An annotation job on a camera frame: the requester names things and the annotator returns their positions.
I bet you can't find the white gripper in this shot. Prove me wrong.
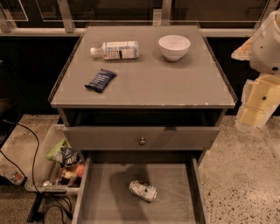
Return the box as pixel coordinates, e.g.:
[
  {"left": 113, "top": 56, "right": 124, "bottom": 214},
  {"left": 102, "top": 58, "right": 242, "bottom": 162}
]
[{"left": 231, "top": 38, "right": 280, "bottom": 131}]

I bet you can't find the silver green 7up can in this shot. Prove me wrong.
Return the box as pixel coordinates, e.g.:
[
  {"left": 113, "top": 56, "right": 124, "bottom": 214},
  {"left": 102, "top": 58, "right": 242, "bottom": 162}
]
[{"left": 129, "top": 180, "right": 157, "bottom": 202}]

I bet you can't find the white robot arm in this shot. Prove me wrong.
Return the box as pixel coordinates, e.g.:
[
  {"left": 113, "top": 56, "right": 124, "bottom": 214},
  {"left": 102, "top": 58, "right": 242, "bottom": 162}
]
[{"left": 231, "top": 10, "right": 280, "bottom": 132}]

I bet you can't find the grey drawer cabinet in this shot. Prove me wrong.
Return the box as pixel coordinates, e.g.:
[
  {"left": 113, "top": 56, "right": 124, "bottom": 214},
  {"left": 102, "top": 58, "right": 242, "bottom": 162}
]
[{"left": 49, "top": 25, "right": 236, "bottom": 170}]

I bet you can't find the round metal drawer knob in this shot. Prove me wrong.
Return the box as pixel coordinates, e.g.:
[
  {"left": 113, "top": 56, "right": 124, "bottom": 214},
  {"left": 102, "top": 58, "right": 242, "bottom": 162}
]
[{"left": 139, "top": 137, "right": 146, "bottom": 146}]

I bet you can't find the grey top drawer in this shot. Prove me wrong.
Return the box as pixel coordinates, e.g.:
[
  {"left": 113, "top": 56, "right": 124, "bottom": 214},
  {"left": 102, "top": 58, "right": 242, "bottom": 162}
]
[{"left": 64, "top": 126, "right": 220, "bottom": 151}]

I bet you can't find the grey open middle drawer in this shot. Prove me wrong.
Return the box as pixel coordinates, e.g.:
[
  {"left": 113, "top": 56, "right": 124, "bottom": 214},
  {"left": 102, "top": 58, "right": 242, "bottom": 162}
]
[{"left": 72, "top": 155, "right": 210, "bottom": 224}]

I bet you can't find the white ceramic bowl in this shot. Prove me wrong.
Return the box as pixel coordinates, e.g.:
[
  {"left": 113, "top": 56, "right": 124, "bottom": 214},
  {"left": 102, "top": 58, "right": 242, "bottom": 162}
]
[{"left": 158, "top": 35, "right": 191, "bottom": 61}]

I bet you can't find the clear plastic water bottle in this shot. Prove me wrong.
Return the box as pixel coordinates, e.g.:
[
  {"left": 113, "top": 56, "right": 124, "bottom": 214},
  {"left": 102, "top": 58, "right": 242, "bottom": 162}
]
[{"left": 90, "top": 41, "right": 140, "bottom": 60}]

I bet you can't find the dark blue snack packet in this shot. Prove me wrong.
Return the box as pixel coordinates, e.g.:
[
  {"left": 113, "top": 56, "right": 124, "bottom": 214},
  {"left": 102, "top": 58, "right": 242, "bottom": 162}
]
[{"left": 85, "top": 69, "right": 117, "bottom": 93}]

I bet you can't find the red apple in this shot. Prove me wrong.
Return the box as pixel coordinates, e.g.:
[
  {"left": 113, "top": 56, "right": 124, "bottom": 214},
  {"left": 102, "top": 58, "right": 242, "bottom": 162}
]
[{"left": 76, "top": 164, "right": 85, "bottom": 178}]

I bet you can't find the dark blue chip bag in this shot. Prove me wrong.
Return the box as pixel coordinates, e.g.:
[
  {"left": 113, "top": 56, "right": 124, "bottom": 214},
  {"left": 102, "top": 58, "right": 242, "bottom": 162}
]
[{"left": 61, "top": 147, "right": 81, "bottom": 167}]

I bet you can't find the clear plastic storage bin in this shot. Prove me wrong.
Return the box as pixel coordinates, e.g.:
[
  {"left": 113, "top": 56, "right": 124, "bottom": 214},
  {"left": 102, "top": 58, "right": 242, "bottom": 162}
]
[{"left": 24, "top": 124, "right": 81, "bottom": 195}]

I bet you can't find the green snack bag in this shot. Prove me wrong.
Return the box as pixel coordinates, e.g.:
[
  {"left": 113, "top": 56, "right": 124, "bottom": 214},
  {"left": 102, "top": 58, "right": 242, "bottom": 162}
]
[{"left": 46, "top": 139, "right": 67, "bottom": 163}]

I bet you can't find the metal window railing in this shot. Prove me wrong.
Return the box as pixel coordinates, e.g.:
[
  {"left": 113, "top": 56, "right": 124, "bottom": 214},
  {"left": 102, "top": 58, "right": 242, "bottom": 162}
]
[{"left": 0, "top": 0, "right": 280, "bottom": 37}]

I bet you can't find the plastic bottle on floor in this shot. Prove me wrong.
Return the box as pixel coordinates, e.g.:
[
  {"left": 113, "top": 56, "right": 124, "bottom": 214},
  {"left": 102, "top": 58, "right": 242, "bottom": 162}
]
[{"left": 1, "top": 164, "right": 25, "bottom": 186}]

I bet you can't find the black power cable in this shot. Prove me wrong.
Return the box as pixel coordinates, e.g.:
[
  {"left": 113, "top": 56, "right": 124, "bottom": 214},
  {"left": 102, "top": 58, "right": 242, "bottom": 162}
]
[{"left": 0, "top": 118, "right": 74, "bottom": 224}]

